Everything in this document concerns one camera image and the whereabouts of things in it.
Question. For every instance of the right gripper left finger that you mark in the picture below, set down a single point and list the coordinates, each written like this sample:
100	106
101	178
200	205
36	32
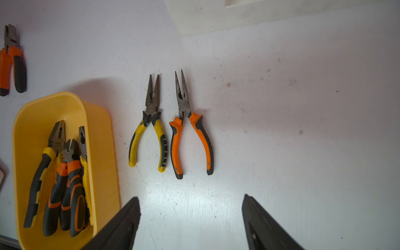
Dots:
119	233

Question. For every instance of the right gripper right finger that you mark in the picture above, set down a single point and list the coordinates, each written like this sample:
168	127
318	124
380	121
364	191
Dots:
262	231

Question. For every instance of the orange black diagonal cutters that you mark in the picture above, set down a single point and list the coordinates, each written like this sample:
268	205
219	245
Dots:
66	205

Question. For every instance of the yellow plastic storage box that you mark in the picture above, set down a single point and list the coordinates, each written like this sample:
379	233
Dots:
32	128

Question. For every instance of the small orange combination pliers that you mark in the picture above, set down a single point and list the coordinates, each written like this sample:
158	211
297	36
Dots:
12	58

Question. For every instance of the yellow black combination pliers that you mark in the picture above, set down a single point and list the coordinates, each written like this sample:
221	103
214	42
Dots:
56	143

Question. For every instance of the yellow handled slim pliers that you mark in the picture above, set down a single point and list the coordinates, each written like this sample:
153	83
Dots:
85	173

